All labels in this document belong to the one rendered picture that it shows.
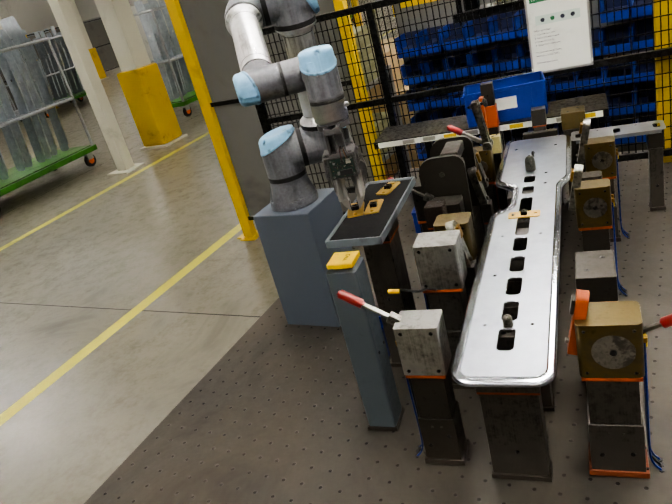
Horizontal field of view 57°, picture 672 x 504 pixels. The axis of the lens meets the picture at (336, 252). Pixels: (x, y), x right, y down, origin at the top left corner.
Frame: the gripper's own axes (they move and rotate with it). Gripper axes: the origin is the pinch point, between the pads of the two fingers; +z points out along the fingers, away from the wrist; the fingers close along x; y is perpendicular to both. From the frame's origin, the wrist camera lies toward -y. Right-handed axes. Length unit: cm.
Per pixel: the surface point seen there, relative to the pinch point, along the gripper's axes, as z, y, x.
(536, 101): 15, -107, 63
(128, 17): -49, -734, -329
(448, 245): 12.4, 6.2, 19.1
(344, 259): 7.3, 13.8, -3.3
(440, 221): 15.4, -14.5, 18.6
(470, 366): 23.3, 36.7, 18.5
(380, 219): 7.3, -4.5, 4.6
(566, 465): 53, 35, 34
